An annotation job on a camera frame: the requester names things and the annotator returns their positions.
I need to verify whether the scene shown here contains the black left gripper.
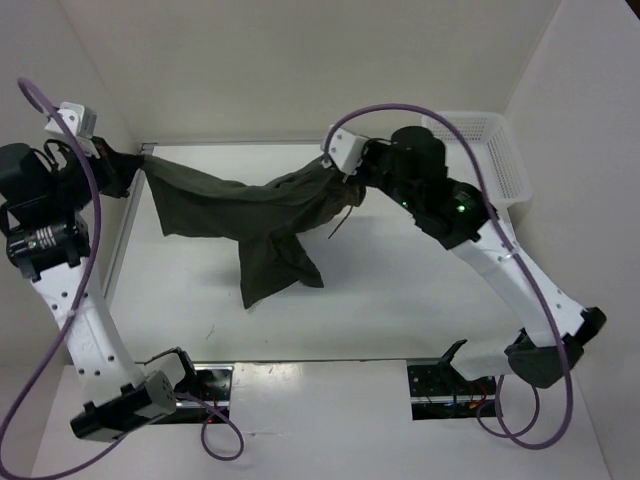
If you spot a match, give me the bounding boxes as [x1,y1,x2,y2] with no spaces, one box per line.
[49,135,143,211]

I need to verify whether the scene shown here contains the dark olive green shorts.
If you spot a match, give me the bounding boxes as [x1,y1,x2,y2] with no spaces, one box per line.
[142,156,366,308]

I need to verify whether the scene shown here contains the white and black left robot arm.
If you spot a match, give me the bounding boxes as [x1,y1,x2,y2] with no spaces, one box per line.
[1,143,200,442]

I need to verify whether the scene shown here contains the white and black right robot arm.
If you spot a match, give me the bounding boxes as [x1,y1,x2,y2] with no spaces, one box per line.
[338,127,607,393]

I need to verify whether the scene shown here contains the white perforated plastic basket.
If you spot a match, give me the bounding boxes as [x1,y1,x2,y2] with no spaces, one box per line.
[421,111,533,208]

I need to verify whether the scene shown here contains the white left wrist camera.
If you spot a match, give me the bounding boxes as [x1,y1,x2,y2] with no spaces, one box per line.
[44,102,98,140]

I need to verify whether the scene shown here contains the aluminium table edge rail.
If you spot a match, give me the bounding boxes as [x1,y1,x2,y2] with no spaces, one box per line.
[102,171,146,306]

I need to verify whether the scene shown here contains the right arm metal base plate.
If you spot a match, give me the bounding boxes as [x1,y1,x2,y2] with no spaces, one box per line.
[407,362,497,421]

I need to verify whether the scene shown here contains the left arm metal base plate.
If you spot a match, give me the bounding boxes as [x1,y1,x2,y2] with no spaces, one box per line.
[155,363,234,425]

